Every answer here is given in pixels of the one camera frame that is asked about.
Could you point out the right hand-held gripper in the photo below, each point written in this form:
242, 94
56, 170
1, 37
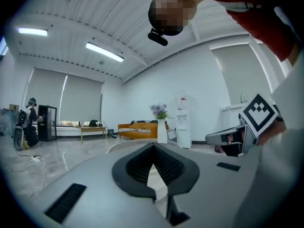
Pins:
259, 115

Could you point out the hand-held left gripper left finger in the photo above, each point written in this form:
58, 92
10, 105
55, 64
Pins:
133, 167

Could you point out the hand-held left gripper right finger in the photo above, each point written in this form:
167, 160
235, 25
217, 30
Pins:
175, 167

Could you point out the person's right forearm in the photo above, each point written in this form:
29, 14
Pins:
270, 133

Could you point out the white kitchen cabinet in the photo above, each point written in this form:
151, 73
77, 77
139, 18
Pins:
230, 114

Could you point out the grey laundry basket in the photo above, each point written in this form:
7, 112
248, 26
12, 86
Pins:
172, 135

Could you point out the orange sofa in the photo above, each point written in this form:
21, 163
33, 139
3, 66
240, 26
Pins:
137, 134

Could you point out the black white striped cushion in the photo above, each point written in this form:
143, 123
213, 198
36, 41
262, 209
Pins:
135, 130

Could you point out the white vase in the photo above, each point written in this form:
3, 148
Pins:
162, 132

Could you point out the white water dispenser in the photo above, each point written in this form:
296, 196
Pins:
183, 125

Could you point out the metal faucet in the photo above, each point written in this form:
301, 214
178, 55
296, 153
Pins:
242, 97

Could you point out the low wooden table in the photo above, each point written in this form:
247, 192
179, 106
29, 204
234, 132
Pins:
92, 129

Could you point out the purple flower bouquet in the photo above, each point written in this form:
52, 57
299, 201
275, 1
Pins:
160, 110

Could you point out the black bag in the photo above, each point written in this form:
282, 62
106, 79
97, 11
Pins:
93, 123

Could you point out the large grey roller blind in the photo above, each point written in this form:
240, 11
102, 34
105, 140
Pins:
244, 75

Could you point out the black glass display cabinet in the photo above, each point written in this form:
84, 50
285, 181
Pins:
47, 123

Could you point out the white power strip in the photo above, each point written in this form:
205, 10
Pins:
36, 160

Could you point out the small ceiling fixture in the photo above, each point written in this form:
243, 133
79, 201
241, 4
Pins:
101, 62

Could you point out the long ceiling light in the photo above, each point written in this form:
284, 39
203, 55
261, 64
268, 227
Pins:
105, 52
32, 31

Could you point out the person's red jacket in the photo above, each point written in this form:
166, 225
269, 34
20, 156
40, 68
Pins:
261, 25

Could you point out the cardboard box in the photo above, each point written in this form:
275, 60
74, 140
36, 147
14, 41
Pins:
14, 107

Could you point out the person's head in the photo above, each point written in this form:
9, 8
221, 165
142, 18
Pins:
173, 8

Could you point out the large glass window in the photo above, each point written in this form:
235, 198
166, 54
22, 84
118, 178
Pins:
3, 47

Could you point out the black head-mounted camera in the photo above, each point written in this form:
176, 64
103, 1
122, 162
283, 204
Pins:
158, 38

